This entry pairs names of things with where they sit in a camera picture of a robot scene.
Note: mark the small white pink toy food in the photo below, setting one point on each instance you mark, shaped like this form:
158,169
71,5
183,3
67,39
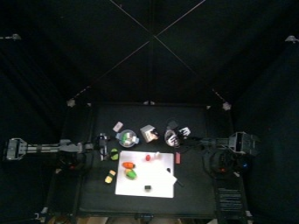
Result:
158,155

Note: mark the red toy stick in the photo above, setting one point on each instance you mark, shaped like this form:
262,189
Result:
178,157

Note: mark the white cutting board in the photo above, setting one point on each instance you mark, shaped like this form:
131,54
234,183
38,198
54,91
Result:
151,178

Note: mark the grey metal frame bracket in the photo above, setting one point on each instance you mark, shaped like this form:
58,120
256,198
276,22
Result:
292,38
226,106
15,37
149,102
71,102

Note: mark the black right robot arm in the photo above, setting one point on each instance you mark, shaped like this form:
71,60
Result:
238,143

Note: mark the green black toy sushi roll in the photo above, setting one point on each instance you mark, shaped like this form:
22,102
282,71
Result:
114,154

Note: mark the pink white toy sushi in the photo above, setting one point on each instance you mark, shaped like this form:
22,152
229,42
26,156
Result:
118,126

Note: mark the yellow orange toy sushi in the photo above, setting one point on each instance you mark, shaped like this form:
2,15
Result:
110,176

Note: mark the silver toy pan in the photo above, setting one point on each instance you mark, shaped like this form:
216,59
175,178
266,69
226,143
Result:
171,138

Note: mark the small red toy food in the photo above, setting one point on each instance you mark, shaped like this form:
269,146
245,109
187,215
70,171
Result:
147,157

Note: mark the white text label sticker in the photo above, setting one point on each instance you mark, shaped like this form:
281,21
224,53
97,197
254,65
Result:
230,199

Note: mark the brown white toy box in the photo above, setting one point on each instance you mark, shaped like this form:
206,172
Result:
149,133

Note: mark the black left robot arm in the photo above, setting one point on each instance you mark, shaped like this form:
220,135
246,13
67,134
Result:
43,148

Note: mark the small black toy sushi roll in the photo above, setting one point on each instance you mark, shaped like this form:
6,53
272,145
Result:
147,187

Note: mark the orange toy sushi piece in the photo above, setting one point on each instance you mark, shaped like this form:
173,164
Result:
129,165

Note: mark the green yellow toy food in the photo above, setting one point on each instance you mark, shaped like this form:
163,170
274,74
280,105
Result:
131,174

